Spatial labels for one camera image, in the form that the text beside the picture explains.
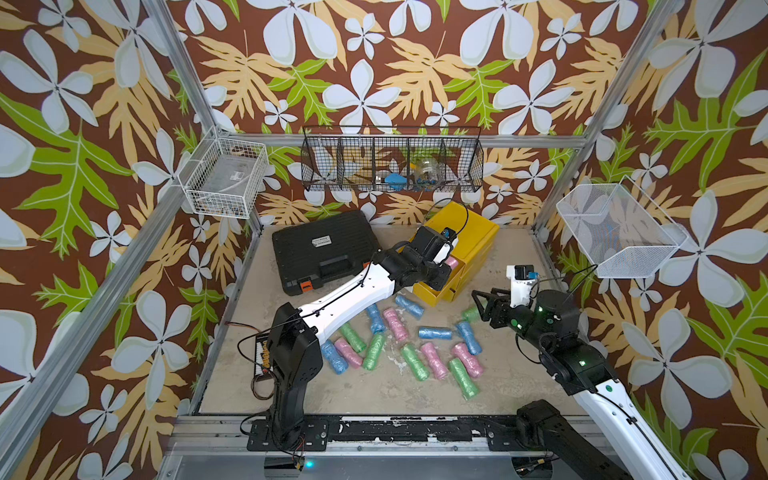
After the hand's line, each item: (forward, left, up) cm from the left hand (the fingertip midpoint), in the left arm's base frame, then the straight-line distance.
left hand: (448, 267), depth 79 cm
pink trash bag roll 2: (0, -1, +2) cm, 2 cm away
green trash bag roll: (-16, +20, -21) cm, 33 cm away
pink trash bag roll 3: (-19, +2, -21) cm, 28 cm away
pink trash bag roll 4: (-18, -8, -21) cm, 29 cm away
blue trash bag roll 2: (-10, -1, -20) cm, 22 cm away
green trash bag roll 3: (-25, -5, -21) cm, 33 cm away
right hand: (-9, -6, +3) cm, 12 cm away
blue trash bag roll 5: (-18, +31, -21) cm, 42 cm away
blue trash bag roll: (-2, +7, -20) cm, 21 cm away
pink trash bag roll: (-7, +14, -20) cm, 26 cm away
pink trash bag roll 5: (-16, +28, -21) cm, 38 cm away
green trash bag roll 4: (-12, +27, -21) cm, 36 cm away
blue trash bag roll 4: (-6, +20, -21) cm, 30 cm away
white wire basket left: (+24, +64, +11) cm, 69 cm away
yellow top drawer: (-8, +4, -3) cm, 9 cm away
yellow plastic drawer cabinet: (+14, -10, -2) cm, 17 cm away
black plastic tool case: (+18, +42, -16) cm, 48 cm away
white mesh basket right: (+8, -48, +5) cm, 49 cm away
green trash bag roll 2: (-20, +7, -21) cm, 30 cm away
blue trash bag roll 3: (-13, -10, -22) cm, 27 cm away
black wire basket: (+39, +15, +8) cm, 43 cm away
